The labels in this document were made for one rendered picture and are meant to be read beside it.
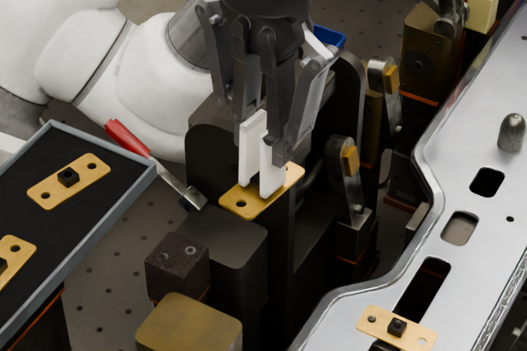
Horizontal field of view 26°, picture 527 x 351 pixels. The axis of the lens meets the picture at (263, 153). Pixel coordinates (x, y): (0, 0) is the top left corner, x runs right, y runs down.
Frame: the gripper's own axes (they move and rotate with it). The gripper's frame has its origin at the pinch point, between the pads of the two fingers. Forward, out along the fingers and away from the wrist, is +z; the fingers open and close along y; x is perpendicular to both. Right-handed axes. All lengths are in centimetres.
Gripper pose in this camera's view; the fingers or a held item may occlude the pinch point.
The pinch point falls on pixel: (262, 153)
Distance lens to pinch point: 99.7
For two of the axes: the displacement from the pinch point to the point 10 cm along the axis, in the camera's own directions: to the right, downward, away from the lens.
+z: -0.2, 7.5, 6.6
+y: 7.8, 4.2, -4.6
